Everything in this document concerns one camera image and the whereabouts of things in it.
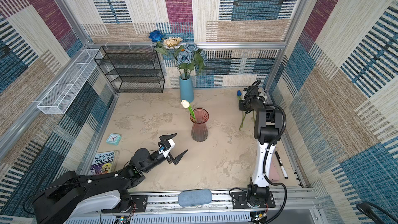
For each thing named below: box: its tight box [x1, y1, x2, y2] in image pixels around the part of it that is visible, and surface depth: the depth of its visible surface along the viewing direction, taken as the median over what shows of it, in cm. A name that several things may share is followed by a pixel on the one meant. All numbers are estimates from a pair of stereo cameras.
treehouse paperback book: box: [87, 150, 115, 176], surface depth 86 cm
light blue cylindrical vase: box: [179, 75, 195, 103], surface depth 104 cm
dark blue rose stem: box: [148, 30, 167, 55], surface depth 87 cm
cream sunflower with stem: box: [163, 36, 183, 51], surface depth 85 cm
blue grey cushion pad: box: [178, 188, 213, 207], surface depth 74 cm
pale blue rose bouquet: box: [173, 42, 209, 80], surface depth 89 cm
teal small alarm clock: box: [106, 133, 122, 146], surface depth 95 cm
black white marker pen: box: [274, 150, 289, 180], surface depth 84 cm
